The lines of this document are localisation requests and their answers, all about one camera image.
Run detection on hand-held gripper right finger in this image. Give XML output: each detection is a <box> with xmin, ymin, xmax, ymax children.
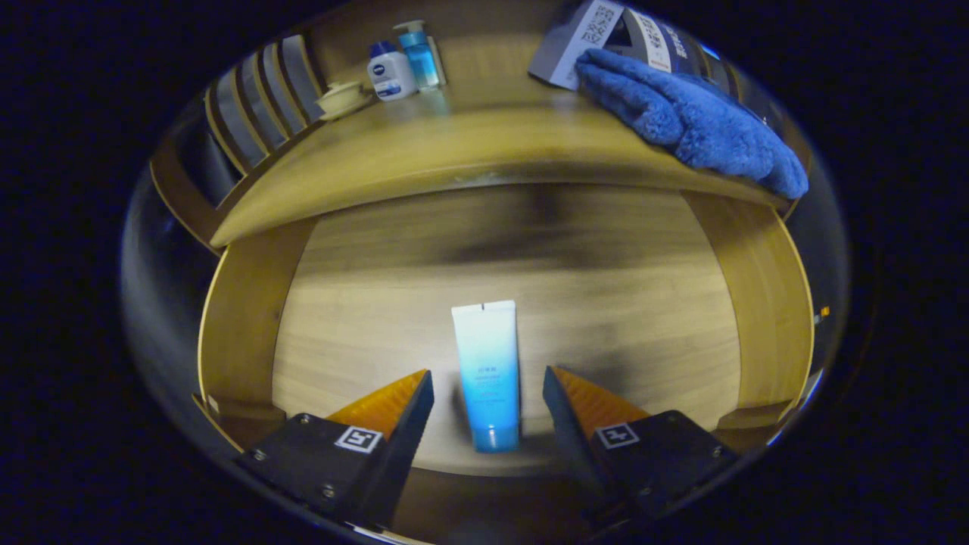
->
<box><xmin>543</xmin><ymin>366</ymin><xmax>741</xmax><ymax>523</ymax></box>

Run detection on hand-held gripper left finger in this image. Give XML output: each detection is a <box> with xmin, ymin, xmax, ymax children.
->
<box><xmin>235</xmin><ymin>369</ymin><xmax>435</xmax><ymax>531</ymax></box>

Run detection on blue and white tube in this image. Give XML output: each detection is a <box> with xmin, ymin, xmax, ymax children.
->
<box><xmin>451</xmin><ymin>300</ymin><xmax>522</xmax><ymax>453</ymax></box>

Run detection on wooden drawer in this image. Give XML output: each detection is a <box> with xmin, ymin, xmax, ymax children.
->
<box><xmin>193</xmin><ymin>182</ymin><xmax>817</xmax><ymax>544</ymax></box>

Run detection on wooden countertop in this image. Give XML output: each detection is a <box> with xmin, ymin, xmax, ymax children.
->
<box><xmin>210</xmin><ymin>30</ymin><xmax>788</xmax><ymax>249</ymax></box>

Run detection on wooden cabinet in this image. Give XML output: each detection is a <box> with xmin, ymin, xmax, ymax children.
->
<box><xmin>148</xmin><ymin>0</ymin><xmax>815</xmax><ymax>254</ymax></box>

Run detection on blue folded towel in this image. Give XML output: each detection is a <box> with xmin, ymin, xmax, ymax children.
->
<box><xmin>574</xmin><ymin>48</ymin><xmax>809</xmax><ymax>200</ymax></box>

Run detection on cream lidded teacup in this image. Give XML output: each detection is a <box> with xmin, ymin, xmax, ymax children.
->
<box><xmin>315</xmin><ymin>81</ymin><xmax>373</xmax><ymax>122</ymax></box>

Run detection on white bottle with blue cap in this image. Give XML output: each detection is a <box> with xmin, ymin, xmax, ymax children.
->
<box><xmin>367</xmin><ymin>40</ymin><xmax>419</xmax><ymax>102</ymax></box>

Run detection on blue pump bottle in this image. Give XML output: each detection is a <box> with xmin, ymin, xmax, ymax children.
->
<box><xmin>393</xmin><ymin>20</ymin><xmax>441</xmax><ymax>92</ymax></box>

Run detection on dark blue book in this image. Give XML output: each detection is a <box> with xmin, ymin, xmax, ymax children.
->
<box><xmin>659</xmin><ymin>23</ymin><xmax>712</xmax><ymax>76</ymax></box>

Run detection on white-spined book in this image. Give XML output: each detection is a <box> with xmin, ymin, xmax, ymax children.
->
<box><xmin>625</xmin><ymin>9</ymin><xmax>675</xmax><ymax>73</ymax></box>

